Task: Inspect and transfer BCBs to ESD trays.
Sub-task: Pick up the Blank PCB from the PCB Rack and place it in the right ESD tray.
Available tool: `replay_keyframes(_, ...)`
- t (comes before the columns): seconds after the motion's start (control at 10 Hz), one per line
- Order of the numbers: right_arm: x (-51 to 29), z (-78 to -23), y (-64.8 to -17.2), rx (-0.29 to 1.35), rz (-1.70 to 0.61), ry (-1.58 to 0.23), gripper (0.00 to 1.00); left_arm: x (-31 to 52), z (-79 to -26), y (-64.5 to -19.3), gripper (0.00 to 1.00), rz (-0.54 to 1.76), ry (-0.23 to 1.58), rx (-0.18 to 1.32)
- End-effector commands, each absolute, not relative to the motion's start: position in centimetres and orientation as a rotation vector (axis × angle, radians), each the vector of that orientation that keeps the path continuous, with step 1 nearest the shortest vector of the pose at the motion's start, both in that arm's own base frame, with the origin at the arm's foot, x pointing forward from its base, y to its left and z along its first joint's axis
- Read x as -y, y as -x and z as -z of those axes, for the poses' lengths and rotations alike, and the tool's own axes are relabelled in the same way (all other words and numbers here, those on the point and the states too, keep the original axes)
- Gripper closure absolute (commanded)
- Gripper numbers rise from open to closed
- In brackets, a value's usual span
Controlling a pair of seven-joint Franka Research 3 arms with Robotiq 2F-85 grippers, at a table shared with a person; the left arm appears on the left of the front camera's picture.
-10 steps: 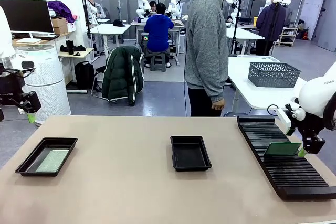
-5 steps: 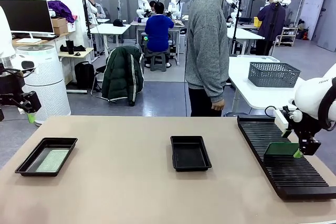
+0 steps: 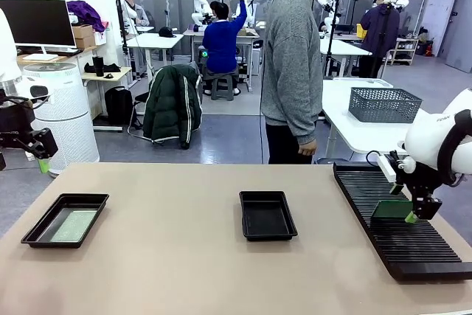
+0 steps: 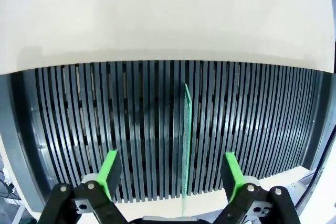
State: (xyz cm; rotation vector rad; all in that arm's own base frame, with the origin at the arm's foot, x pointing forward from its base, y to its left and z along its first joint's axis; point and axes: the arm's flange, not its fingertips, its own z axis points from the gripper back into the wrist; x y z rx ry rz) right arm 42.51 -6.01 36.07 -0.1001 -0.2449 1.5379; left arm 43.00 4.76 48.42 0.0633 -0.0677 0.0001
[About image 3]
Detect black cloth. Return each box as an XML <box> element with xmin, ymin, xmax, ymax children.
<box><xmin>83</xmin><ymin>62</ymin><xmax>122</xmax><ymax>75</ymax></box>

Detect person's right hand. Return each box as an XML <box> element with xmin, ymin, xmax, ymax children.
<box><xmin>297</xmin><ymin>140</ymin><xmax>319</xmax><ymax>157</ymax></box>

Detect black backpack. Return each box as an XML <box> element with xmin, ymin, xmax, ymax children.
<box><xmin>104</xmin><ymin>86</ymin><xmax>134</xmax><ymax>127</ymax></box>

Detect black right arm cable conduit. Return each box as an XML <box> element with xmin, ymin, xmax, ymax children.
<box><xmin>437</xmin><ymin>108</ymin><xmax>472</xmax><ymax>183</ymax></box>

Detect person in grey sweater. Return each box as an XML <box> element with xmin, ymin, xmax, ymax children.
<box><xmin>260</xmin><ymin>0</ymin><xmax>325</xmax><ymax>165</ymax></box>

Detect white storage shelf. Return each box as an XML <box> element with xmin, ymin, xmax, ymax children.
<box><xmin>389</xmin><ymin>37</ymin><xmax>420</xmax><ymax>66</ymax></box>

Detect black plastic ESD tray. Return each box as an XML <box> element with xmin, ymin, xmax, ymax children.
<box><xmin>238</xmin><ymin>190</ymin><xmax>299</xmax><ymax>242</ymax></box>
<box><xmin>20</xmin><ymin>193</ymin><xmax>110</xmax><ymax>249</ymax></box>

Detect cardboard box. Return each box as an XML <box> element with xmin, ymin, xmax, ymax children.
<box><xmin>74</xmin><ymin>35</ymin><xmax>97</xmax><ymax>50</ymax></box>
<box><xmin>72</xmin><ymin>24</ymin><xmax>94</xmax><ymax>39</ymax></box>

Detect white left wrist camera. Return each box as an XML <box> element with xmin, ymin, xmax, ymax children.
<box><xmin>20</xmin><ymin>85</ymin><xmax>55</xmax><ymax>105</ymax></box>

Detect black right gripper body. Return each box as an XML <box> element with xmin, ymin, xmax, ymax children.
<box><xmin>400</xmin><ymin>170</ymin><xmax>438</xmax><ymax>201</ymax></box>

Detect person in dark coat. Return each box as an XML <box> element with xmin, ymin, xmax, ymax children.
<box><xmin>359</xmin><ymin>0</ymin><xmax>401</xmax><ymax>79</ymax></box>

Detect white cylindrical air purifier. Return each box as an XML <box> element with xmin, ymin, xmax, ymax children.
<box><xmin>22</xmin><ymin>62</ymin><xmax>100</xmax><ymax>178</ymax></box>

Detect white desk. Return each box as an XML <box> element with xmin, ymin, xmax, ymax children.
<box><xmin>319</xmin><ymin>38</ymin><xmax>372</xmax><ymax>78</ymax></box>
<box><xmin>126</xmin><ymin>32</ymin><xmax>184</xmax><ymax>83</ymax></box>

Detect purple cloth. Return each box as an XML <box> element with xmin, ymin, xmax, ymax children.
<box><xmin>66</xmin><ymin>0</ymin><xmax>107</xmax><ymax>33</ymax></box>

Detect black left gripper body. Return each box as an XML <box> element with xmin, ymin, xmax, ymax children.
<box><xmin>0</xmin><ymin>99</ymin><xmax>36</xmax><ymax>150</ymax></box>

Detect grey plastic stool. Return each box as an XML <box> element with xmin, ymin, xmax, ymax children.
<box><xmin>209</xmin><ymin>73</ymin><xmax>236</xmax><ymax>102</ymax></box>

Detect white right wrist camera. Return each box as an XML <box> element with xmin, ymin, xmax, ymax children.
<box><xmin>375</xmin><ymin>152</ymin><xmax>417</xmax><ymax>183</ymax></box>

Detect light wood side table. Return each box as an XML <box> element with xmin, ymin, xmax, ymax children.
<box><xmin>80</xmin><ymin>66</ymin><xmax>133</xmax><ymax>134</ymax></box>

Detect white monitor stand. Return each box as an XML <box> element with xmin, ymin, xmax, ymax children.
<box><xmin>21</xmin><ymin>44</ymin><xmax>60</xmax><ymax>62</ymax></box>

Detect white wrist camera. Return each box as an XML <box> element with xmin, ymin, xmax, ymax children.
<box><xmin>20</xmin><ymin>85</ymin><xmax>55</xmax><ymax>105</ymax></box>
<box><xmin>375</xmin><ymin>152</ymin><xmax>417</xmax><ymax>183</ymax></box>

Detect dark green puffer jacket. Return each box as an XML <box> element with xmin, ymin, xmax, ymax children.
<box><xmin>142</xmin><ymin>63</ymin><xmax>204</xmax><ymax>150</ymax></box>

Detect grey plastic mesh basket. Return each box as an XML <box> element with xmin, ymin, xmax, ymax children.
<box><xmin>348</xmin><ymin>86</ymin><xmax>423</xmax><ymax>124</ymax></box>

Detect black computer monitor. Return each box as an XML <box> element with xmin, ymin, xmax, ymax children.
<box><xmin>0</xmin><ymin>0</ymin><xmax>77</xmax><ymax>49</ymax></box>

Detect white work table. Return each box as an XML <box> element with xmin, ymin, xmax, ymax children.
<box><xmin>319</xmin><ymin>77</ymin><xmax>453</xmax><ymax>163</ymax></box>

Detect black tumbler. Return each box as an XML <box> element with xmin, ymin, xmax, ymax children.
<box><xmin>91</xmin><ymin>55</ymin><xmax>106</xmax><ymax>78</ymax></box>

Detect green circuit board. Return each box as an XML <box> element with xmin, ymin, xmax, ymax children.
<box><xmin>369</xmin><ymin>199</ymin><xmax>416</xmax><ymax>223</ymax></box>
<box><xmin>49</xmin><ymin>210</ymin><xmax>99</xmax><ymax>244</ymax></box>

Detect person in grey jacket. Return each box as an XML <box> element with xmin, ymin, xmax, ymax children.
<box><xmin>121</xmin><ymin>0</ymin><xmax>150</xmax><ymax>28</ymax></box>

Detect person in blue sweater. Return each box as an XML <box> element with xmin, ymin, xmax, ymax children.
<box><xmin>201</xmin><ymin>0</ymin><xmax>249</xmax><ymax>97</ymax></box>

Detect black slotted board rack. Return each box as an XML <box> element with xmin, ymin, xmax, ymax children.
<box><xmin>332</xmin><ymin>162</ymin><xmax>472</xmax><ymax>282</ymax></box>

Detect metal frame chair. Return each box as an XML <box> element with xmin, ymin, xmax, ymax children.
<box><xmin>127</xmin><ymin>91</ymin><xmax>156</xmax><ymax>145</ymax></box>

